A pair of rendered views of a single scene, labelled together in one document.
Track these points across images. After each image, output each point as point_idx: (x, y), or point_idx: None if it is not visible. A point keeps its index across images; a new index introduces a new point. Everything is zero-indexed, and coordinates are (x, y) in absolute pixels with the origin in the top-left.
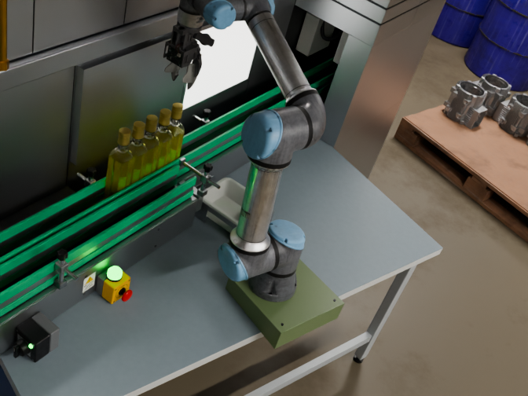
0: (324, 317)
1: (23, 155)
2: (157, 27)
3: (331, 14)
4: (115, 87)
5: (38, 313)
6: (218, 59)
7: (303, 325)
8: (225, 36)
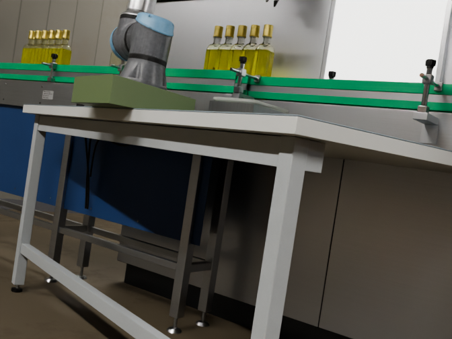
0: (99, 87)
1: (194, 55)
2: None
3: None
4: (252, 21)
5: None
6: (373, 35)
7: (86, 82)
8: (379, 9)
